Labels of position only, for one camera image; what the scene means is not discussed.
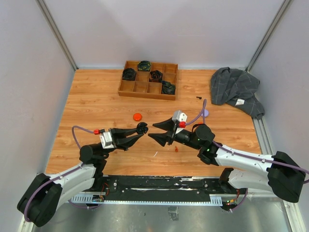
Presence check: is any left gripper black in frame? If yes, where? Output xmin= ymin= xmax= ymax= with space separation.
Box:
xmin=101 ymin=128 xmax=143 ymax=157

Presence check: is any wooden compartment tray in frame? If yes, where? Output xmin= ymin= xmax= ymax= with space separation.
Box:
xmin=118 ymin=60 xmax=178 ymax=101

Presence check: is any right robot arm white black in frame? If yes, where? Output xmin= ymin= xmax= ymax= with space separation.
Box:
xmin=149 ymin=118 xmax=306 ymax=203

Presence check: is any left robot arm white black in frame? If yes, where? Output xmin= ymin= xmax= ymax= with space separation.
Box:
xmin=17 ymin=122 xmax=148 ymax=227

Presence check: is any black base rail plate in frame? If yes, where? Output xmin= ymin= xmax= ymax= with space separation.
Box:
xmin=81 ymin=175 xmax=238 ymax=204

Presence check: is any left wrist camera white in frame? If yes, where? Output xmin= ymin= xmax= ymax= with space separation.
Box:
xmin=99 ymin=131 xmax=115 ymax=149

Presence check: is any grey checked cloth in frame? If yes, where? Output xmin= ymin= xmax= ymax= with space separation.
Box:
xmin=210 ymin=67 xmax=265 ymax=119

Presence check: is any rolled green belt top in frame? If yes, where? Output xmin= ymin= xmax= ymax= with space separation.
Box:
xmin=137 ymin=60 xmax=152 ymax=72

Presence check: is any rolled dark belt left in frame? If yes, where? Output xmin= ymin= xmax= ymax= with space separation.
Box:
xmin=122 ymin=68 xmax=137 ymax=81

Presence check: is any rolled dark belt centre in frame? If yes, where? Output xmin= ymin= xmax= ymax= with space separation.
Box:
xmin=149 ymin=70 xmax=163 ymax=83

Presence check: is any black earbud charging case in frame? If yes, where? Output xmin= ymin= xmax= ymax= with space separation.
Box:
xmin=136 ymin=122 xmax=149 ymax=134

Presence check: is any orange earbud charging case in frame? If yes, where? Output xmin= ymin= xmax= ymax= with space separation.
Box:
xmin=133 ymin=113 xmax=142 ymax=121

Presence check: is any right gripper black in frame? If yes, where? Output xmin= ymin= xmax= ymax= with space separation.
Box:
xmin=148 ymin=117 xmax=201 ymax=150

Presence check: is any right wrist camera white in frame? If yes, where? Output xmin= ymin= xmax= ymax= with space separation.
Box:
xmin=172 ymin=110 xmax=187 ymax=134

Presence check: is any rolled dark belt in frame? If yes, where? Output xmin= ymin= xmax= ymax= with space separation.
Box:
xmin=122 ymin=68 xmax=137 ymax=81
xmin=149 ymin=70 xmax=163 ymax=83

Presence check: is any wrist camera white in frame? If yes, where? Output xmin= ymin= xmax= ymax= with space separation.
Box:
xmin=172 ymin=110 xmax=187 ymax=134
xmin=99 ymin=131 xmax=115 ymax=149

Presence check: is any lilac earbud charging case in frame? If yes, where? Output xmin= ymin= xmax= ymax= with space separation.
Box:
xmin=202 ymin=109 xmax=209 ymax=117

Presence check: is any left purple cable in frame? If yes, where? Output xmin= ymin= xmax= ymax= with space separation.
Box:
xmin=24 ymin=125 xmax=101 ymax=223

